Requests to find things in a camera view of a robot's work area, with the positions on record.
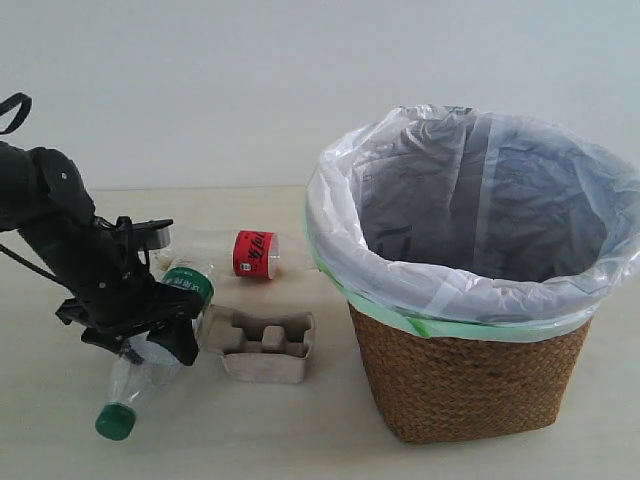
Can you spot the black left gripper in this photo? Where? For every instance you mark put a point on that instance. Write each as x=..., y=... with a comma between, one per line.
x=112, y=305

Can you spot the green capped clear water bottle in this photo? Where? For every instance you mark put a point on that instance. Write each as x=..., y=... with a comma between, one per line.
x=131, y=385

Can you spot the grey paper pulp tray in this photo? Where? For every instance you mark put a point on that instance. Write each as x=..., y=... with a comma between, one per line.
x=259, y=349

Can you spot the red label clear cola bottle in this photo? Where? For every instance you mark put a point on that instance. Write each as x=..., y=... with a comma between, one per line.
x=251, y=254

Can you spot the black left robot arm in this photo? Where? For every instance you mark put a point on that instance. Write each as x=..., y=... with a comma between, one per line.
x=43, y=198

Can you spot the white green plastic liner bag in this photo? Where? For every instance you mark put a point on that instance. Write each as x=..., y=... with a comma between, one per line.
x=451, y=222

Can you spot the woven wicker waste basket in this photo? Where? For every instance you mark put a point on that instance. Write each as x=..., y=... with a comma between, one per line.
x=450, y=389

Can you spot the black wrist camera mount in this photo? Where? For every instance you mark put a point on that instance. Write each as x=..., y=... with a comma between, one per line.
x=131, y=237

